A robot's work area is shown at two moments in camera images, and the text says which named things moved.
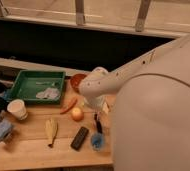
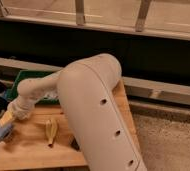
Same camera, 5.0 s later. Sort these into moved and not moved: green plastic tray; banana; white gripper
Moved: white gripper
Not moved: banana; green plastic tray
